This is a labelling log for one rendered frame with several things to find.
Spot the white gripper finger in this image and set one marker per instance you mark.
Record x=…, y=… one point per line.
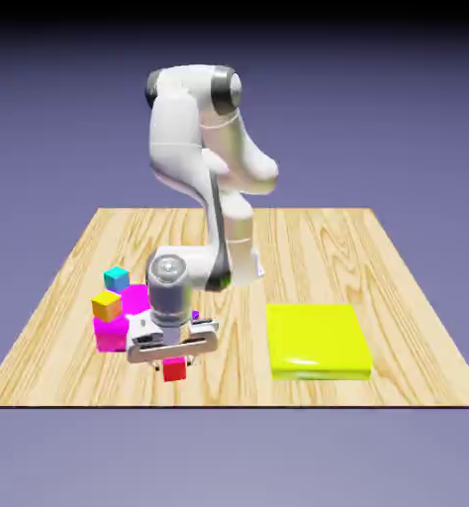
x=190, y=360
x=157, y=365

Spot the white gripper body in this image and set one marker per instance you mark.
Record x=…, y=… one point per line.
x=171, y=349

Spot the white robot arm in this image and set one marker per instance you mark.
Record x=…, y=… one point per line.
x=175, y=158

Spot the small red cube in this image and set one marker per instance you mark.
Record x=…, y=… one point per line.
x=174, y=370

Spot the small purple cube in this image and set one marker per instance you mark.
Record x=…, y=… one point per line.
x=195, y=314

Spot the small orange cube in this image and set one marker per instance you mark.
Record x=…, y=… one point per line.
x=107, y=305

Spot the small cyan cube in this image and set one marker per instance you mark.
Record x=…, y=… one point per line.
x=117, y=278

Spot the large magenta box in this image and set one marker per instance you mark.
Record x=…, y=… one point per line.
x=111, y=334

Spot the large yellow box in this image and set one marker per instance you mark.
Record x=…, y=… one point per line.
x=317, y=336

